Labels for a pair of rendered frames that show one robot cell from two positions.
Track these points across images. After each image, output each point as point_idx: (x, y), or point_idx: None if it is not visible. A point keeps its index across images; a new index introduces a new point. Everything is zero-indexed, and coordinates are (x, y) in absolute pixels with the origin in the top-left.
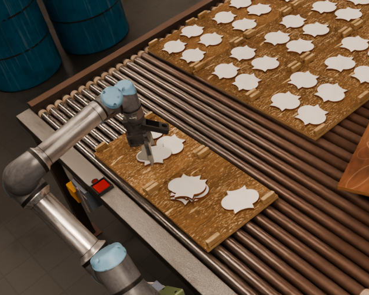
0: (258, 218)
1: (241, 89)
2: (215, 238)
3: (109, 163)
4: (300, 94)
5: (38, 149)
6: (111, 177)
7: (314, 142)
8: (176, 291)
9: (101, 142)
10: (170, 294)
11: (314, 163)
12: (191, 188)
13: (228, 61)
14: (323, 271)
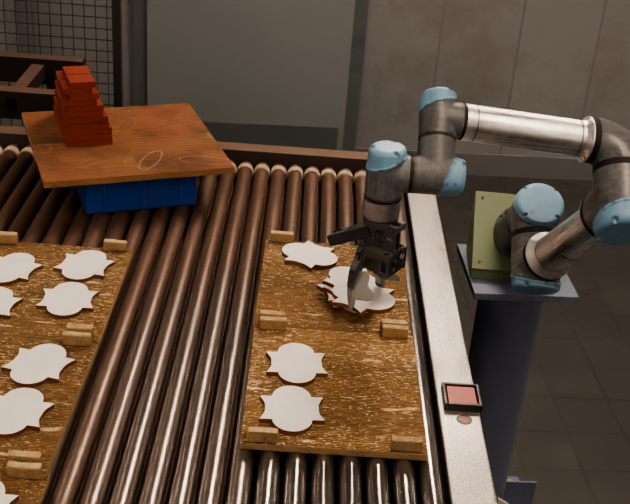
0: None
1: (68, 358)
2: None
3: (417, 414)
4: (33, 296)
5: (583, 120)
6: (430, 406)
7: (132, 261)
8: (482, 196)
9: (388, 490)
10: (488, 204)
11: (176, 245)
12: None
13: None
14: (317, 197)
